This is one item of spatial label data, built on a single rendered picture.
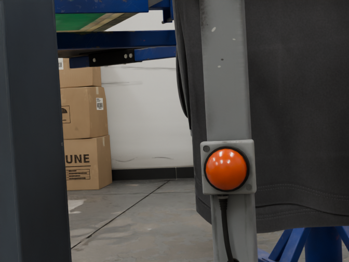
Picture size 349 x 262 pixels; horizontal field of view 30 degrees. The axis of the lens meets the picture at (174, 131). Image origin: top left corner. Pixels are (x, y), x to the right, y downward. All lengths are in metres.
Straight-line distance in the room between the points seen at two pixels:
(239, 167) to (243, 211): 0.06
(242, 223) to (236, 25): 0.19
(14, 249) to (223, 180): 0.76
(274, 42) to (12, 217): 0.63
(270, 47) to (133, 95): 4.84
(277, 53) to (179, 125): 4.76
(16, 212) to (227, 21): 0.75
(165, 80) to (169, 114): 0.29
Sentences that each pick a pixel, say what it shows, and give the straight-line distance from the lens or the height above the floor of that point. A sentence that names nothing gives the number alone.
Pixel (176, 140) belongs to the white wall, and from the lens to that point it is 5.65.
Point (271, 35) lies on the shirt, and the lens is 0.90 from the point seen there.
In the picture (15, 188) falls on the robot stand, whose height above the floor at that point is 0.57.
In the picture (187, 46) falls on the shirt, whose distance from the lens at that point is 0.91.
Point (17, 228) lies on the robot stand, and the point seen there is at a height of 0.49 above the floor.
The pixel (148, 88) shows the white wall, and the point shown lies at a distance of 5.68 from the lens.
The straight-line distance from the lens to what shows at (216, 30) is 0.62.
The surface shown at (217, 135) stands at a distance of 0.62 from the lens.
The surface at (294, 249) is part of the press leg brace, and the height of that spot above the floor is 0.22.
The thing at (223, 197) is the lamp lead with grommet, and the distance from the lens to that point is 0.61.
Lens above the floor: 0.72
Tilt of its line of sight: 3 degrees down
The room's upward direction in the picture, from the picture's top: 3 degrees counter-clockwise
